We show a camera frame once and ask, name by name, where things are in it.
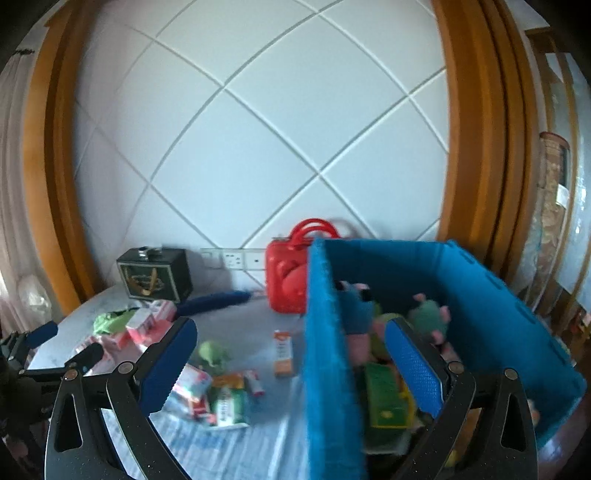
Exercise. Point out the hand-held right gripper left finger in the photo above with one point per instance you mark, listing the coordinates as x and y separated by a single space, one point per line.
168 369

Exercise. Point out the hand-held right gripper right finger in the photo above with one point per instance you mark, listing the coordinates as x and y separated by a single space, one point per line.
415 369

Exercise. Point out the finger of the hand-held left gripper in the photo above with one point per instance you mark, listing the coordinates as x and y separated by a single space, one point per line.
42 333
87 356

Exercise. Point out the green yellow box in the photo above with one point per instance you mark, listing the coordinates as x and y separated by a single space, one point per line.
385 397

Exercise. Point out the pig plush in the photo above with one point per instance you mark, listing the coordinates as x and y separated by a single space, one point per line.
429 318
358 314

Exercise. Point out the green orange medicine box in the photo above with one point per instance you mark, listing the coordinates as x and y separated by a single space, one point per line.
228 401

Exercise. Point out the blue felt storage bin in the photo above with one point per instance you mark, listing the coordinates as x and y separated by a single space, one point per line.
328 369

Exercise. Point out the green cloth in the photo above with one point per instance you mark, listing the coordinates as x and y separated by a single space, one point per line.
113 322

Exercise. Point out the white plastic bag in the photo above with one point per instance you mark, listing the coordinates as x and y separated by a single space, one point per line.
32 290

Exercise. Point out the small green plush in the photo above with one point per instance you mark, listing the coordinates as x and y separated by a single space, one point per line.
213 353

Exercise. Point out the blue fuzzy duster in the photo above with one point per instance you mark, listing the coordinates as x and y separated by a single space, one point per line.
212 302

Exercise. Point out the black gift box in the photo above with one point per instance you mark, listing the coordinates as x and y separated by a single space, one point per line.
154 277

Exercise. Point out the orange white medicine box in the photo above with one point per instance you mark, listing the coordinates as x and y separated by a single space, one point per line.
283 353

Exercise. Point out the sheer curtain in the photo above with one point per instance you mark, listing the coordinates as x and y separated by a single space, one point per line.
11 207

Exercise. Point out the red toy suitcase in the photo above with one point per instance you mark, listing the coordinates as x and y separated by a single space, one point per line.
288 277

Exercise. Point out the white wall socket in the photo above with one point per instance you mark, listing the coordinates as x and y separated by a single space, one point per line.
233 260

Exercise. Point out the wooden wall frame post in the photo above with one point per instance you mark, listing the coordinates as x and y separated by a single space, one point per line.
51 161
480 138

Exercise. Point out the patterned wall hanging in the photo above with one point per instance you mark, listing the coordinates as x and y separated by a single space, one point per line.
549 221

